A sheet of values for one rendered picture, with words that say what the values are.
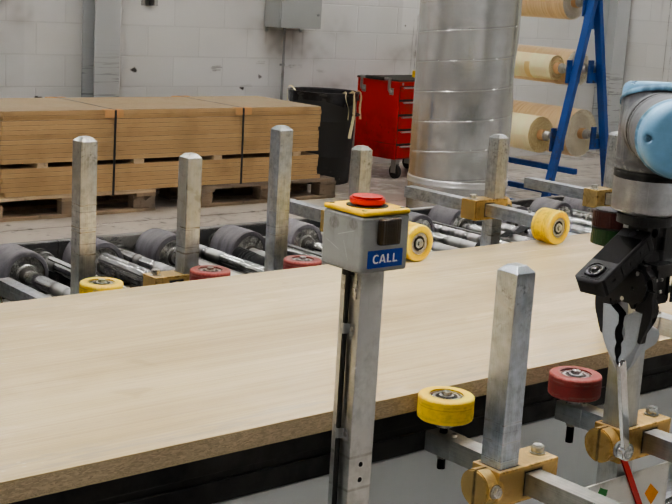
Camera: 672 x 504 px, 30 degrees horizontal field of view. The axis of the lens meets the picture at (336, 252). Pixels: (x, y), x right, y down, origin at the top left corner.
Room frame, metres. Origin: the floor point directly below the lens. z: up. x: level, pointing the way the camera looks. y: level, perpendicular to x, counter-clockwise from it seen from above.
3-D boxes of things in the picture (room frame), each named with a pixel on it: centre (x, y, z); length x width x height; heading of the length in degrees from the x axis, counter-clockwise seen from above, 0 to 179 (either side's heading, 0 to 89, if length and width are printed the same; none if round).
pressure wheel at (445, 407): (1.69, -0.17, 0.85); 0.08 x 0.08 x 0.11
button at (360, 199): (1.39, -0.03, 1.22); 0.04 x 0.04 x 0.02
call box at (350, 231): (1.39, -0.03, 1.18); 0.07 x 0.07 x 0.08; 40
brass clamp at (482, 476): (1.57, -0.25, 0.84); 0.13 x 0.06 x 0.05; 130
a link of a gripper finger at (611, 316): (1.61, -0.39, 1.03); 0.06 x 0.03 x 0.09; 130
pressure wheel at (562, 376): (1.83, -0.38, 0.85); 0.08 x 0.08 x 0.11
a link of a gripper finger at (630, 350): (1.59, -0.41, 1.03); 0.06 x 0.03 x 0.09; 130
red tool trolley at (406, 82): (10.39, -0.49, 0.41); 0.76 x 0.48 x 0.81; 137
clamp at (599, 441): (1.74, -0.44, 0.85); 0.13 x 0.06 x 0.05; 130
